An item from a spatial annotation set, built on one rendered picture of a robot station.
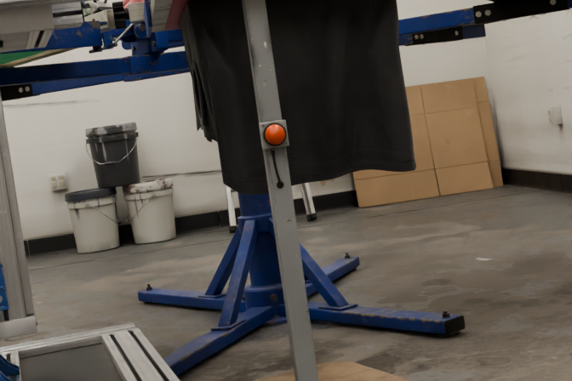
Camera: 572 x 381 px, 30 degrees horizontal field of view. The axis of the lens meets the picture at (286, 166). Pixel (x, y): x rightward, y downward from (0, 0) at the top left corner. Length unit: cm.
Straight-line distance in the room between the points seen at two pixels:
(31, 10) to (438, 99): 529
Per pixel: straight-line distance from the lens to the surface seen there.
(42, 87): 399
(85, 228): 656
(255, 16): 199
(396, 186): 694
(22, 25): 203
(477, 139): 713
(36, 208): 693
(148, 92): 689
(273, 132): 194
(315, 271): 345
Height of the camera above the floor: 69
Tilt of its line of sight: 3 degrees down
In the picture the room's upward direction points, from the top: 8 degrees counter-clockwise
